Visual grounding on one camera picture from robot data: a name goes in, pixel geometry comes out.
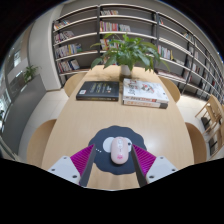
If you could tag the grey bookshelf unit with books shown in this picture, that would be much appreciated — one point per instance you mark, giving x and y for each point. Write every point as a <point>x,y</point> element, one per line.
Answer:
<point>76,36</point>

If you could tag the light wooden round-back chair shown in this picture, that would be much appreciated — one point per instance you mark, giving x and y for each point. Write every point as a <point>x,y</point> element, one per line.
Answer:
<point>38,143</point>
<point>171,88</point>
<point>197,143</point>
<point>72,83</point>

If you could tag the white book stack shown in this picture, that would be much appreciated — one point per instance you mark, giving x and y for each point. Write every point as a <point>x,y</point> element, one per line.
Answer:
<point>145,91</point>

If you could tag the small green plant on ledge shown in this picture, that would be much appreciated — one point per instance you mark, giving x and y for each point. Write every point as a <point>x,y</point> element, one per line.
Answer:
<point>30,72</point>

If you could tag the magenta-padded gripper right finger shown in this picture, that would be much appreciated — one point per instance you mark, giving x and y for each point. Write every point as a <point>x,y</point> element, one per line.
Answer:
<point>156,167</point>

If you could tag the pink white computer mouse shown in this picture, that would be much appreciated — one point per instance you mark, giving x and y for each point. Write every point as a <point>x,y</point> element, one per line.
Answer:
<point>119,150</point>

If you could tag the group of wooden slat chairs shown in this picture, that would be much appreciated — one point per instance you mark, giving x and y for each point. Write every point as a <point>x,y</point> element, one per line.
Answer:
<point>213,123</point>

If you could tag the dark cartoon-face mouse pad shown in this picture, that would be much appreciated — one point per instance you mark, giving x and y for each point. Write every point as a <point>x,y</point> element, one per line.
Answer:
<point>113,133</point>

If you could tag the black hardcover book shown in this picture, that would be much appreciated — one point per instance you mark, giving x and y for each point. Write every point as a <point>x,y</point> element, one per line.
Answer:
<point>98,90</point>

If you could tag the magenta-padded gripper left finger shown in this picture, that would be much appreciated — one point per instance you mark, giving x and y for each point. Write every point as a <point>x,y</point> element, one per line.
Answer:
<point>66,168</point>

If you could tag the green potted plant white pot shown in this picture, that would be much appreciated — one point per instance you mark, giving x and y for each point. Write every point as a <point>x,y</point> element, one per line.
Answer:
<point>130,51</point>

